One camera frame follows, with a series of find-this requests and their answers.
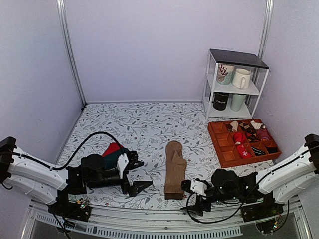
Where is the tan ribbed sock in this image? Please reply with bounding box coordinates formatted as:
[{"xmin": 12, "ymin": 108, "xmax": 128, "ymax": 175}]
[{"xmin": 164, "ymin": 141, "xmax": 187, "ymax": 200}]

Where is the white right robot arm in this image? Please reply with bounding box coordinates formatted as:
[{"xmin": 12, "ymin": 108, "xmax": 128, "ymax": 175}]
[{"xmin": 181, "ymin": 134, "xmax": 319, "ymax": 221}]

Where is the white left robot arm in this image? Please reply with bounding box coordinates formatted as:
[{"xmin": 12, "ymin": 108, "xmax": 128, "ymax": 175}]
[{"xmin": 0, "ymin": 137, "xmax": 152, "ymax": 216}]

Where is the red and green sock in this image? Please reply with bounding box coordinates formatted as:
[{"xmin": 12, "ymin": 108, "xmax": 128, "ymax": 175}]
[{"xmin": 102, "ymin": 143, "xmax": 129, "ymax": 170}]

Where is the red snowflake sock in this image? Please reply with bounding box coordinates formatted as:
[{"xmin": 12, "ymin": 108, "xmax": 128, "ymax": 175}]
[{"xmin": 236, "ymin": 144, "xmax": 252, "ymax": 159}]

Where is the orange wooden divider tray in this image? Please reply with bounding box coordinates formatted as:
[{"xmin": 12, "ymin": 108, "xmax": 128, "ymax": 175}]
[{"xmin": 208, "ymin": 119, "xmax": 281, "ymax": 168}]

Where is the black striped sock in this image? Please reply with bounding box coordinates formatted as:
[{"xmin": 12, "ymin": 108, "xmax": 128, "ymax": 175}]
[{"xmin": 251, "ymin": 146, "xmax": 266, "ymax": 156}]

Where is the red rolled sock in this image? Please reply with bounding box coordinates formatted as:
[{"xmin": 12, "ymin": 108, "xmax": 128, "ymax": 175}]
[{"xmin": 233, "ymin": 132, "xmax": 247, "ymax": 145}]

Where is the black folded sock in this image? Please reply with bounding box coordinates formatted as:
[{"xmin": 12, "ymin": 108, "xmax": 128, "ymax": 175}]
[{"xmin": 265, "ymin": 146, "xmax": 279, "ymax": 154}]

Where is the brown argyle sock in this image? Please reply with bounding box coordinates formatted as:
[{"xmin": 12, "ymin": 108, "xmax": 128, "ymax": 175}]
[{"xmin": 239, "ymin": 121, "xmax": 259, "ymax": 143}]

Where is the beige patterned sock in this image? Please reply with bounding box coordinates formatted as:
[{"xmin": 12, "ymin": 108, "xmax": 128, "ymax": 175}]
[{"xmin": 226, "ymin": 121, "xmax": 239, "ymax": 132}]

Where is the purple rolled sock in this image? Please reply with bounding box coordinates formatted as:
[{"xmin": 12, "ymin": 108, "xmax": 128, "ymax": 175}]
[{"xmin": 257, "ymin": 128, "xmax": 271, "ymax": 141}]

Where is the pale green cup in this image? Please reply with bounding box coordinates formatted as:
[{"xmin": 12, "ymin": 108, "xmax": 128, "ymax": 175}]
[{"xmin": 230, "ymin": 94, "xmax": 246, "ymax": 112}]

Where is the black mug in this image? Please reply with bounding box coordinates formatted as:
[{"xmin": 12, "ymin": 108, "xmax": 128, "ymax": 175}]
[{"xmin": 213, "ymin": 92, "xmax": 229, "ymax": 111}]

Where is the white metal shelf rack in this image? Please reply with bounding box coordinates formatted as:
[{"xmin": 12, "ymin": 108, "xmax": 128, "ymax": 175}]
[{"xmin": 202, "ymin": 49, "xmax": 269, "ymax": 119}]

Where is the white ceramic mug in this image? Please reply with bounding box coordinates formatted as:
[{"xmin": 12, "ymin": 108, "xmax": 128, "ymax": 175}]
[{"xmin": 232, "ymin": 68, "xmax": 251, "ymax": 89}]

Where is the coral pattern mug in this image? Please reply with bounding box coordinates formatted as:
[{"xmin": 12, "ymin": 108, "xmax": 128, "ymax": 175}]
[{"xmin": 217, "ymin": 63, "xmax": 235, "ymax": 85}]

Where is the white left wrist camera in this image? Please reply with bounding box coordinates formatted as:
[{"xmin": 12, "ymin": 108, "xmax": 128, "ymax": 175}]
[{"xmin": 117, "ymin": 153, "xmax": 129, "ymax": 179}]

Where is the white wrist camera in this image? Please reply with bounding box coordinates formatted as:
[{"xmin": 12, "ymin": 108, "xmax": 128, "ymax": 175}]
[
  {"xmin": 117, "ymin": 153, "xmax": 129, "ymax": 179},
  {"xmin": 190, "ymin": 180, "xmax": 207, "ymax": 197}
]

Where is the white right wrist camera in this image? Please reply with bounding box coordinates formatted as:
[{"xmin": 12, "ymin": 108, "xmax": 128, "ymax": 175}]
[{"xmin": 190, "ymin": 180, "xmax": 207, "ymax": 197}]

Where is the aluminium front rail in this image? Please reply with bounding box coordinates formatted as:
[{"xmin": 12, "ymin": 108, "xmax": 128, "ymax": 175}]
[{"xmin": 21, "ymin": 194, "xmax": 316, "ymax": 239}]

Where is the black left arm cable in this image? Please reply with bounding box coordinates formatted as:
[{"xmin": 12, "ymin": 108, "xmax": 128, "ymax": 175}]
[{"xmin": 51, "ymin": 131, "xmax": 125, "ymax": 171}]

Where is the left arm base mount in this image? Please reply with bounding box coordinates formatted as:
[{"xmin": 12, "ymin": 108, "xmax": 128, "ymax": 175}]
[{"xmin": 48, "ymin": 191, "xmax": 92, "ymax": 222}]

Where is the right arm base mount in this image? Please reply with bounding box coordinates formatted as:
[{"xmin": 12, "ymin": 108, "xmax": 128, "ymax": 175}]
[{"xmin": 240, "ymin": 193, "xmax": 284, "ymax": 222}]

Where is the left aluminium corner post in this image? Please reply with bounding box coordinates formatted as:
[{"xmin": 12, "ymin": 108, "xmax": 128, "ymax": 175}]
[{"xmin": 56, "ymin": 0, "xmax": 87, "ymax": 108}]

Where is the aluminium corner post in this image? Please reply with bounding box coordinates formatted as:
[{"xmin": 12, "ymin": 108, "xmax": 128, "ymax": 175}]
[
  {"xmin": 56, "ymin": 0, "xmax": 87, "ymax": 108},
  {"xmin": 258, "ymin": 0, "xmax": 274, "ymax": 59}
]

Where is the right aluminium corner post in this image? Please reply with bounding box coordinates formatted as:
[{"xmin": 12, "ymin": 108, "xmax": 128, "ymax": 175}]
[{"xmin": 258, "ymin": 0, "xmax": 274, "ymax": 59}]

